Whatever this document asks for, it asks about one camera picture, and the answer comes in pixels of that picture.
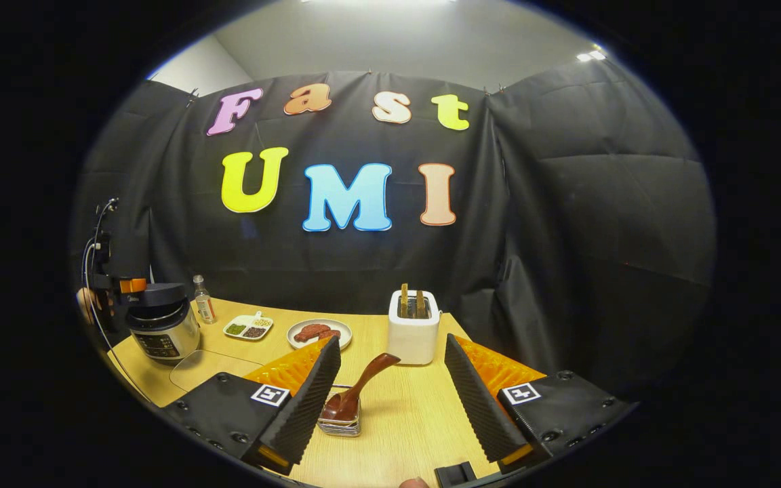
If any small glass bottle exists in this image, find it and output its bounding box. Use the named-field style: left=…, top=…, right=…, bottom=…
left=193, top=274, right=218, bottom=325

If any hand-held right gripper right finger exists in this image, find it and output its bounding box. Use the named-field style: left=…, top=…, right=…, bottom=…
left=443, top=332, right=635, bottom=475

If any clear plastic container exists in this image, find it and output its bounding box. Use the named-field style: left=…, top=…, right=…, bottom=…
left=169, top=349, right=264, bottom=392

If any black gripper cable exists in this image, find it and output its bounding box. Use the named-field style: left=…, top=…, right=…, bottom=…
left=82, top=237, right=155, bottom=406

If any white divided grain dish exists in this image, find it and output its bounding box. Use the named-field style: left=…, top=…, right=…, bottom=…
left=223, top=311, right=274, bottom=341

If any round white plate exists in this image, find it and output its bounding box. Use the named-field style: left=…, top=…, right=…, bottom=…
left=287, top=319, right=353, bottom=351

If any brown wooden spoon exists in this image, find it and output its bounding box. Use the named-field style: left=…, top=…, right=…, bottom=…
left=321, top=352, right=401, bottom=422

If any white toaster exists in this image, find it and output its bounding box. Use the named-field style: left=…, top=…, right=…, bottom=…
left=388, top=289, right=441, bottom=366

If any black backdrop cloth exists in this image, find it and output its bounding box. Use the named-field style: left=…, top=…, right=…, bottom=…
left=72, top=58, right=717, bottom=401

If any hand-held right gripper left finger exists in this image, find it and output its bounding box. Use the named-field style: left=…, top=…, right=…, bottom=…
left=163, top=335, right=342, bottom=475

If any grey rice cooker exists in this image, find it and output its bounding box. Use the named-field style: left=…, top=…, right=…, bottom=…
left=124, top=283, right=201, bottom=367

